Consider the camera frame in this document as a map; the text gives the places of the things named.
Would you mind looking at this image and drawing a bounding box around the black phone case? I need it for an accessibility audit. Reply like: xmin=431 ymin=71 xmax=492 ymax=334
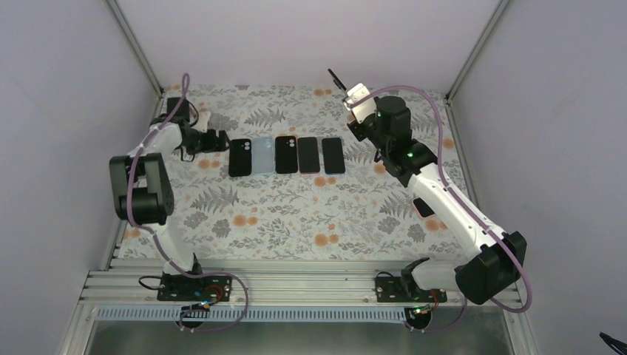
xmin=274 ymin=136 xmax=299 ymax=175

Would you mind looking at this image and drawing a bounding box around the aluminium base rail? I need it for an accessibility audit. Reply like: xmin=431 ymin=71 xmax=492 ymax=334
xmin=78 ymin=260 xmax=522 ymax=308

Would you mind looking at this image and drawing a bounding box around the floral patterned table mat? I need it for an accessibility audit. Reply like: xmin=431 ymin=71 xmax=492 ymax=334
xmin=166 ymin=84 xmax=462 ymax=261

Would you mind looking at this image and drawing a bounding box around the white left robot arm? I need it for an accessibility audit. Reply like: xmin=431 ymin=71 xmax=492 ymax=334
xmin=109 ymin=97 xmax=231 ymax=300

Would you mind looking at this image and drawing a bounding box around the light blue case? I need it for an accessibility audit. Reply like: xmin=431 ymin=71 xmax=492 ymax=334
xmin=251 ymin=137 xmax=275 ymax=175

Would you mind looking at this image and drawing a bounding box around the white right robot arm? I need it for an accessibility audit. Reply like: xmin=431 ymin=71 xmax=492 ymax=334
xmin=344 ymin=92 xmax=529 ymax=305

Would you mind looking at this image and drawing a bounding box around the aluminium right corner post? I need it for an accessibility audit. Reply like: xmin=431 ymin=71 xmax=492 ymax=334
xmin=446 ymin=0 xmax=511 ymax=105

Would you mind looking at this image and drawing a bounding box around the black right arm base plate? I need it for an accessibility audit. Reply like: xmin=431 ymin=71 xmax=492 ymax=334
xmin=374 ymin=272 xmax=448 ymax=303

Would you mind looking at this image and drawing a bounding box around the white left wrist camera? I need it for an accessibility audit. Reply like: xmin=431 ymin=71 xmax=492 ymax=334
xmin=194 ymin=111 xmax=211 ymax=132

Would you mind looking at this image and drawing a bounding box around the perforated cable tray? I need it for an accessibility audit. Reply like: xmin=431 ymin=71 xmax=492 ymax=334
xmin=94 ymin=305 xmax=410 ymax=323

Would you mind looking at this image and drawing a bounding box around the aluminium corner post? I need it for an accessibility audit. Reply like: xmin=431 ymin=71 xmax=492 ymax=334
xmin=104 ymin=0 xmax=163 ymax=97
xmin=446 ymin=0 xmax=511 ymax=105

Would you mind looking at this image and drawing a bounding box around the aluminium left corner post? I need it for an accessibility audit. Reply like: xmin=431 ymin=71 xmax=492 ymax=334
xmin=104 ymin=0 xmax=163 ymax=97

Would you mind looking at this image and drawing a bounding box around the black phone without case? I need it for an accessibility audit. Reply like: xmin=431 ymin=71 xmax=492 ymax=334
xmin=327 ymin=68 xmax=347 ymax=92

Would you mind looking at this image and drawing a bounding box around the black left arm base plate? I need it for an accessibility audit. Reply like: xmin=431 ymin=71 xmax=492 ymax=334
xmin=157 ymin=274 xmax=233 ymax=302

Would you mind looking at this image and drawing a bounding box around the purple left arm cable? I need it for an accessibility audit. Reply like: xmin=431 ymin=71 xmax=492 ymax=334
xmin=126 ymin=73 xmax=250 ymax=334

